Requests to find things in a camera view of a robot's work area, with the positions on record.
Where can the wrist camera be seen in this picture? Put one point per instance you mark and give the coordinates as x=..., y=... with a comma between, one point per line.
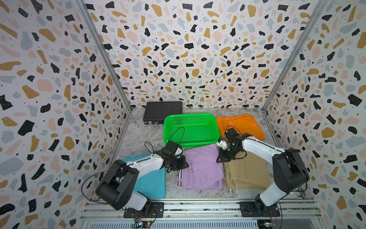
x=178, y=151
x=222, y=143

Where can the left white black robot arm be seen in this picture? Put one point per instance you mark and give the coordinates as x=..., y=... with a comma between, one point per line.
x=117, y=185

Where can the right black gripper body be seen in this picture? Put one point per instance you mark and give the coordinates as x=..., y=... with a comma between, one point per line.
x=227, y=153

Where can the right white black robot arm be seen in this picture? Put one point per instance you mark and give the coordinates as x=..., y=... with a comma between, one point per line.
x=288, y=168

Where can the khaki pants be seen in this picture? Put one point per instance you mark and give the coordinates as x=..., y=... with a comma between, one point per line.
x=247, y=172

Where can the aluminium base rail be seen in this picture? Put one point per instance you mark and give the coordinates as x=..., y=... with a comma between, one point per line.
x=207, y=214

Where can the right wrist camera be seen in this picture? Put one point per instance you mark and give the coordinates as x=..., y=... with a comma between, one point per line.
x=222, y=143

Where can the purple pants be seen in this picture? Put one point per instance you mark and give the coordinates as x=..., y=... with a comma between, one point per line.
x=203, y=173

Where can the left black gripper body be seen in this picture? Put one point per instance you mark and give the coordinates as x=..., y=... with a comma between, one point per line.
x=177, y=163

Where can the teal pants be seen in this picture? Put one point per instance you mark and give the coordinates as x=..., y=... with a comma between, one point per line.
x=152, y=185

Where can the orange pants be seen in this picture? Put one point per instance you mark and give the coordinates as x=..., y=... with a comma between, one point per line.
x=244, y=123

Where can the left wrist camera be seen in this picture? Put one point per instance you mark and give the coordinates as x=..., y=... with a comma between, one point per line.
x=178, y=151

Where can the black case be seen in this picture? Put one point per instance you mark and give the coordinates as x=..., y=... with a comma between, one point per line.
x=157, y=112

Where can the green plastic basket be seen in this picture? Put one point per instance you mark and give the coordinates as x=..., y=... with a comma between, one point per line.
x=191, y=130

